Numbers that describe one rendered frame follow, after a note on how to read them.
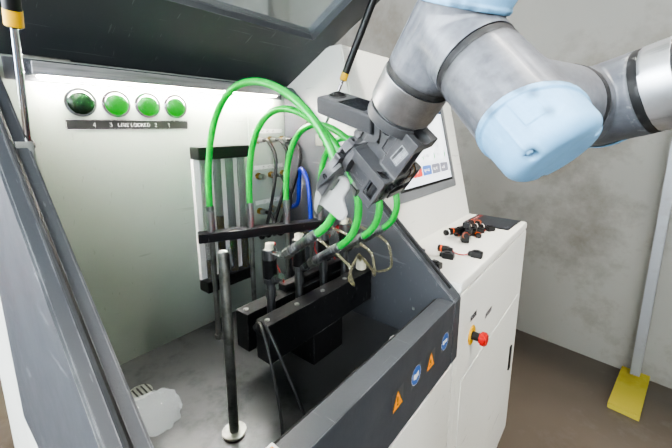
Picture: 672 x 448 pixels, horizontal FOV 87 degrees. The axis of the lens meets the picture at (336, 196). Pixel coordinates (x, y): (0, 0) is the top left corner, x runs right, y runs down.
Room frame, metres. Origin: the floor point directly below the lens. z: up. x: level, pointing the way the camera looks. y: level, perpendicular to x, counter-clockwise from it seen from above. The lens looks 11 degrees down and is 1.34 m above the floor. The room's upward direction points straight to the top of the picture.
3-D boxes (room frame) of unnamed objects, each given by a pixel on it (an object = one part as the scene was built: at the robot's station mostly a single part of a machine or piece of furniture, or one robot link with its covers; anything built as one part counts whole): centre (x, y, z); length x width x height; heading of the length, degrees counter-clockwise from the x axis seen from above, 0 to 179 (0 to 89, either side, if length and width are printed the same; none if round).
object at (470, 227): (1.14, -0.45, 1.01); 0.23 x 0.11 x 0.06; 141
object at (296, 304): (0.75, 0.05, 0.91); 0.34 x 0.10 x 0.15; 141
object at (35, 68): (0.82, 0.34, 1.43); 0.54 x 0.03 x 0.02; 141
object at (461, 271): (1.11, -0.42, 0.96); 0.70 x 0.22 x 0.03; 141
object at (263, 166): (1.01, 0.18, 1.20); 0.13 x 0.03 x 0.31; 141
